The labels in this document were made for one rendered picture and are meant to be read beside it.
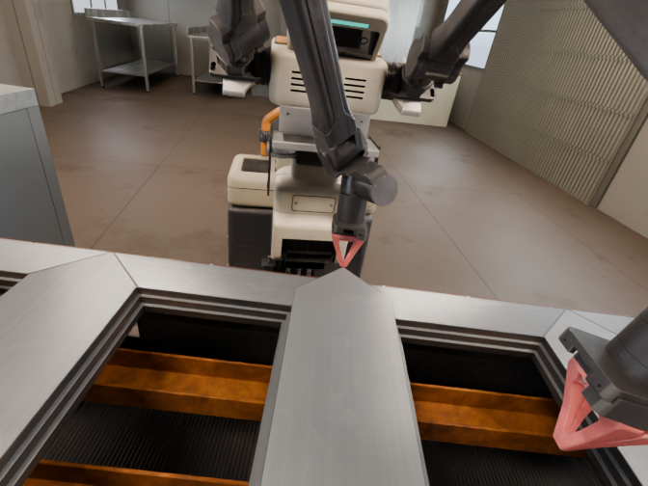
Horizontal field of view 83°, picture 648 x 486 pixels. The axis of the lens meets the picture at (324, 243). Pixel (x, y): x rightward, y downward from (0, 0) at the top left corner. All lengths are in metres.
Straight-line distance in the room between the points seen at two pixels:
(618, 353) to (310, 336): 0.39
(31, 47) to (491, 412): 5.72
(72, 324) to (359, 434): 0.43
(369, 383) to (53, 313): 0.48
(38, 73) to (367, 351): 5.59
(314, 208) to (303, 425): 0.67
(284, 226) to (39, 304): 0.57
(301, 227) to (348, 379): 0.56
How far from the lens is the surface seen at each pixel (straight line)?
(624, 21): 0.46
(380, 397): 0.54
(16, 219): 1.19
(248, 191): 1.29
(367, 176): 0.62
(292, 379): 0.53
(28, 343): 0.65
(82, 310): 0.68
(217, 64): 0.96
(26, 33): 5.84
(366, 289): 0.70
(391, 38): 7.75
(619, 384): 0.34
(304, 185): 1.01
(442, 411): 0.79
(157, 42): 9.38
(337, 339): 0.59
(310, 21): 0.54
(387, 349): 0.60
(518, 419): 0.85
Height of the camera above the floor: 1.27
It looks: 30 degrees down
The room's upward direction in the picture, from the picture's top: 8 degrees clockwise
